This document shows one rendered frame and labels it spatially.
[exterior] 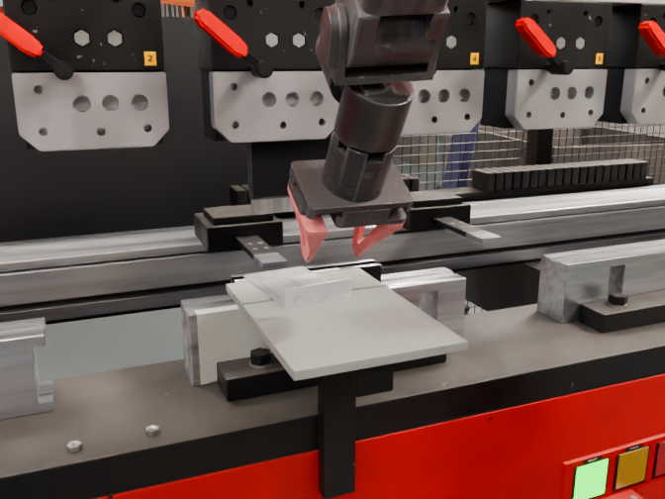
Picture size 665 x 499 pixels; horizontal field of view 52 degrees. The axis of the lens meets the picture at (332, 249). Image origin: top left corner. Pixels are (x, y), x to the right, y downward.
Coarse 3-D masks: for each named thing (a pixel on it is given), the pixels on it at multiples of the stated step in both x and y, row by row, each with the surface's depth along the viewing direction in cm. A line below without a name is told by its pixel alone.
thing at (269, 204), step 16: (256, 144) 81; (272, 144) 82; (288, 144) 83; (304, 144) 83; (320, 144) 84; (256, 160) 82; (272, 160) 82; (288, 160) 83; (256, 176) 82; (272, 176) 83; (288, 176) 84; (256, 192) 83; (272, 192) 83; (256, 208) 84; (272, 208) 85; (288, 208) 86
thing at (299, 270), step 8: (264, 272) 87; (272, 272) 87; (280, 272) 87; (288, 272) 87; (296, 272) 87; (304, 272) 87; (312, 272) 87; (248, 280) 84; (256, 280) 84; (264, 280) 84
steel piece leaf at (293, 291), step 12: (300, 276) 85; (312, 276) 85; (264, 288) 81; (276, 288) 81; (288, 288) 81; (300, 288) 75; (312, 288) 76; (324, 288) 77; (336, 288) 78; (348, 288) 78; (276, 300) 77; (288, 300) 75; (300, 300) 76; (312, 300) 76; (324, 300) 77
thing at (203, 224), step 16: (208, 208) 109; (224, 208) 109; (240, 208) 109; (208, 224) 104; (224, 224) 103; (240, 224) 104; (256, 224) 104; (272, 224) 105; (208, 240) 102; (224, 240) 103; (240, 240) 102; (256, 240) 102; (272, 240) 106; (256, 256) 93; (272, 256) 93
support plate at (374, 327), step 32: (256, 288) 82; (352, 288) 82; (384, 288) 82; (256, 320) 72; (288, 320) 72; (320, 320) 72; (352, 320) 72; (384, 320) 72; (416, 320) 72; (288, 352) 64; (320, 352) 64; (352, 352) 64; (384, 352) 64; (416, 352) 64; (448, 352) 66
